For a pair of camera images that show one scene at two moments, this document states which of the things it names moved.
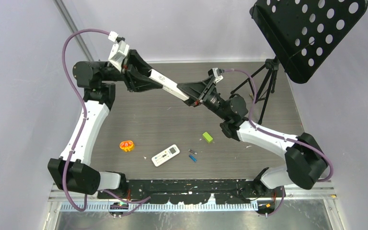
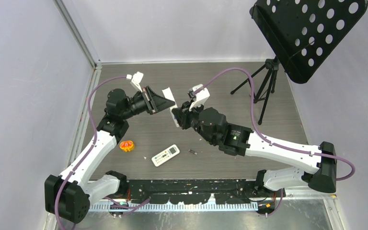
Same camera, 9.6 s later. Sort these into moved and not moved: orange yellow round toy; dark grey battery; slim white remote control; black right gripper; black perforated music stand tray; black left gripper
Moved: slim white remote control; black left gripper; black right gripper
Not moved: orange yellow round toy; black perforated music stand tray; dark grey battery
